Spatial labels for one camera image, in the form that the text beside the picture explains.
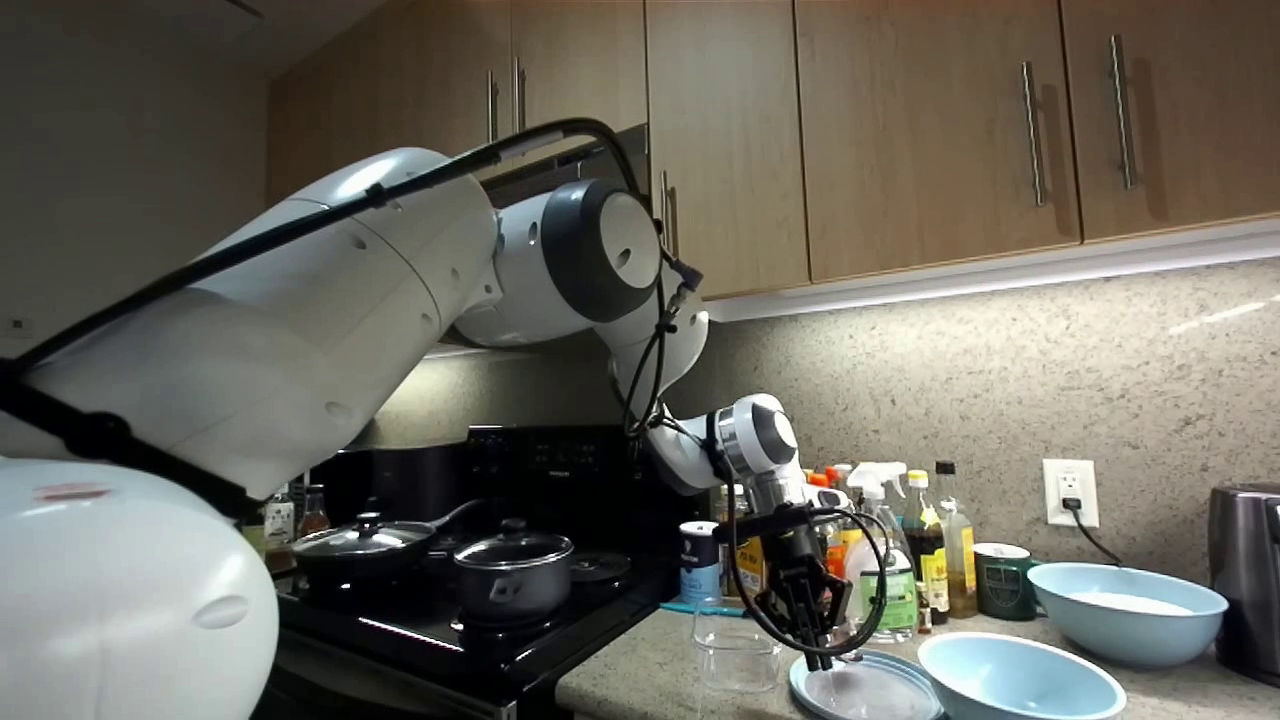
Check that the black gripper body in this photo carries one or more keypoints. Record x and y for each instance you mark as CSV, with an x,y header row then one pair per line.
x,y
799,594

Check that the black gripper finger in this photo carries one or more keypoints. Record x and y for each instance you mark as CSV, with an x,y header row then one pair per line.
x,y
835,636
803,636

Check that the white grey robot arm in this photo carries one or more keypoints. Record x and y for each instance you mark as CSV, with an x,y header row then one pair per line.
x,y
170,418

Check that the light blue plate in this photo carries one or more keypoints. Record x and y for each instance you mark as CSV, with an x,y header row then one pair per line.
x,y
867,685

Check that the black white canister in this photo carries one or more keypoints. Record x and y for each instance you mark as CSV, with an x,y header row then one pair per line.
x,y
698,560

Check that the dark soy sauce bottle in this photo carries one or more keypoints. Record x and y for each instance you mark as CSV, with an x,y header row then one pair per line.
x,y
926,536

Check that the white spray bottle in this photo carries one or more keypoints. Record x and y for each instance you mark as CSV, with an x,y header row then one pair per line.
x,y
883,566

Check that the light blue front bowl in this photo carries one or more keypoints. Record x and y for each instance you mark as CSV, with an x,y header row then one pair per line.
x,y
1007,676

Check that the light blue bowl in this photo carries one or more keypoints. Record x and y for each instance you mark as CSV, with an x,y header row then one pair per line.
x,y
1130,615
1007,676

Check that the yellow label oil bottle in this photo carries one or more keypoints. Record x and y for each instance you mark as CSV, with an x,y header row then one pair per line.
x,y
959,541

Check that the black pot with glass lid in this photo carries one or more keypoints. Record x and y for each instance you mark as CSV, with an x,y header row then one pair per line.
x,y
512,573

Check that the light blue back bowl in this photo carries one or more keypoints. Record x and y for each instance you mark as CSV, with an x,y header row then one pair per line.
x,y
1130,615

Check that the steel electric kettle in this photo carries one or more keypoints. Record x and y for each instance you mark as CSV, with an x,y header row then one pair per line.
x,y
1247,570

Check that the black frying pan with lid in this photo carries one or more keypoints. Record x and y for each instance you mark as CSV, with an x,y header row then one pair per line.
x,y
375,549

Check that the wooden upper cabinets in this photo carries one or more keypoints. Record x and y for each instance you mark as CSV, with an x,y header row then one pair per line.
x,y
803,150

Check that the black electric stove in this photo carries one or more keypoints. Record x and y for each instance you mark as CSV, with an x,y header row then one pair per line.
x,y
409,650

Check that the white wall outlet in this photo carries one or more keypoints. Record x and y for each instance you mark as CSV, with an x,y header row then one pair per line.
x,y
1069,494

